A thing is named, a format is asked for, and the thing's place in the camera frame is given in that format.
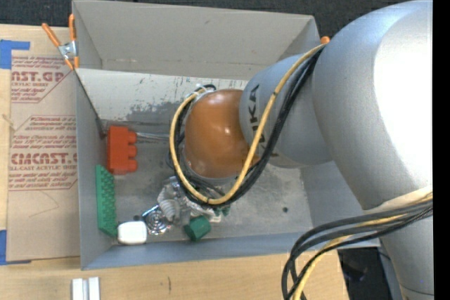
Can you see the orange-red toy brick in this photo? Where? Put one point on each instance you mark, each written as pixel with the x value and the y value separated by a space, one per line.
pixel 119 151

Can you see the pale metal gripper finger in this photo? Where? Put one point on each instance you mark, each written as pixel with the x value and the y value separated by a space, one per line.
pixel 157 223
pixel 151 211

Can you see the brown cardboard board red print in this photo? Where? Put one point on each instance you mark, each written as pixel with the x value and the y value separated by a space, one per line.
pixel 42 200

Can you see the small green block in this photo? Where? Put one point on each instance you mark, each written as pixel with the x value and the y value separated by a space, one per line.
pixel 197 228

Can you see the grey metal bin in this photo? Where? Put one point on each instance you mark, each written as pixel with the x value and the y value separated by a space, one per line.
pixel 183 42

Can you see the green studded flat block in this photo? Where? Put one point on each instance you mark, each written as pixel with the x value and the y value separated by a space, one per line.
pixel 106 200

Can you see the small white block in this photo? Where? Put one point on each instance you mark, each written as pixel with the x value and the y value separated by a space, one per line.
pixel 131 233

